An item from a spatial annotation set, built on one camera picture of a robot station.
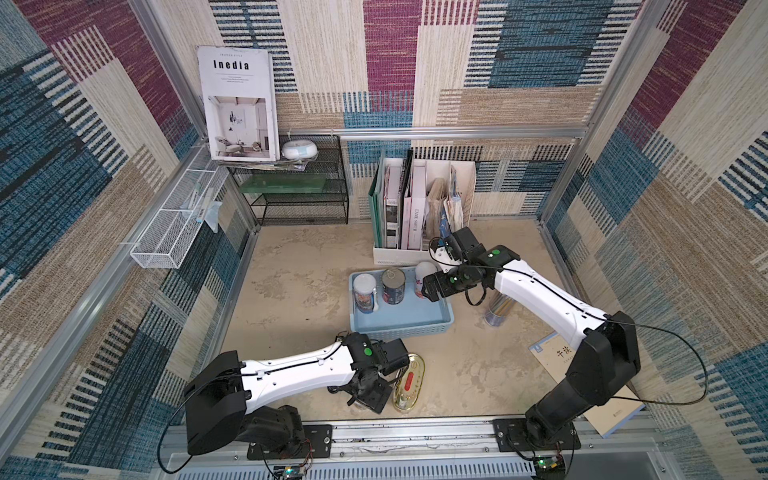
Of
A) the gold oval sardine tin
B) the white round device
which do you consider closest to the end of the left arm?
the gold oval sardine tin

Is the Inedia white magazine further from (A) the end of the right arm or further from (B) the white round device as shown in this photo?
(A) the end of the right arm

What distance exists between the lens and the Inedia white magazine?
29.9 inches

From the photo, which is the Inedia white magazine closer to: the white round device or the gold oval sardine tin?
the white round device

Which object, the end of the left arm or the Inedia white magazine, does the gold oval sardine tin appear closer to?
the end of the left arm

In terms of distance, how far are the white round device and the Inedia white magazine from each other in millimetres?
52

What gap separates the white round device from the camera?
88 centimetres

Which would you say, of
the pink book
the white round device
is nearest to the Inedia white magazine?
the white round device
